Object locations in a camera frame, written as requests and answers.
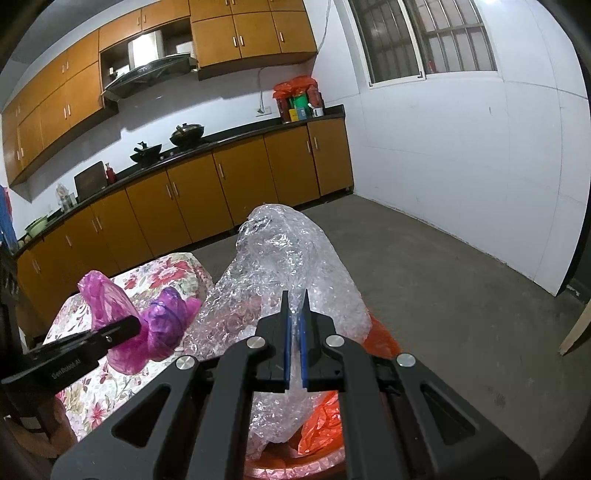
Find plastic covered utensil holder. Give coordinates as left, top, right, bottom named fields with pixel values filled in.
left=55, top=183, right=77, bottom=211

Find black wok with lid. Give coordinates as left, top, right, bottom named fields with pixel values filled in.
left=169, top=122, right=206, bottom=148

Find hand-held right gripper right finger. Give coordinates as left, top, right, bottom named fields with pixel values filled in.
left=299, top=288, right=539, bottom=480

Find steel range hood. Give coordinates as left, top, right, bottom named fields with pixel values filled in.
left=102, top=30, right=197, bottom=100

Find wooden wall cabinets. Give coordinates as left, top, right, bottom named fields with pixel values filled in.
left=189, top=0, right=319, bottom=82
left=1, top=4, right=193, bottom=188

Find clear bubble wrap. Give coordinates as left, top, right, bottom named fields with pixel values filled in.
left=182, top=202, right=374, bottom=462

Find large red plastic bag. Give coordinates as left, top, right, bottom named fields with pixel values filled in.
left=298, top=314, right=400, bottom=457

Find blue cloth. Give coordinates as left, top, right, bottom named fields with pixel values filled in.
left=0, top=185, right=13, bottom=251

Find pale wooden board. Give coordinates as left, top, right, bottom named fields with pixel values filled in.
left=560, top=295, right=591, bottom=356

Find green basin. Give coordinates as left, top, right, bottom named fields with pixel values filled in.
left=24, top=216, right=49, bottom=239

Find floral tablecloth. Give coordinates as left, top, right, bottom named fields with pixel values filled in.
left=44, top=251, right=214, bottom=440

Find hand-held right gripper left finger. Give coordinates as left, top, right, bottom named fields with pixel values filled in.
left=50, top=290, right=293, bottom=480

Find black wok with handle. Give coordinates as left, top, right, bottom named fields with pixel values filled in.
left=129, top=141, right=164, bottom=166

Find barred window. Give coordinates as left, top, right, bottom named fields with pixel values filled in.
left=348, top=0, right=499, bottom=86

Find wooden base cabinets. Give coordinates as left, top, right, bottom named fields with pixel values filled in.
left=14, top=105, right=355, bottom=297

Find purple plastic bag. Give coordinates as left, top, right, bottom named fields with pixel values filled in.
left=78, top=271, right=203, bottom=376

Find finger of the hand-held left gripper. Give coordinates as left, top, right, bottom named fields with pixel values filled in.
left=43, top=315, right=142, bottom=360

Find red bag of groceries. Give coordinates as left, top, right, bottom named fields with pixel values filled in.
left=272, top=76, right=325, bottom=123

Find dark brown board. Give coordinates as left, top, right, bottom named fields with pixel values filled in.
left=74, top=161, right=108, bottom=197

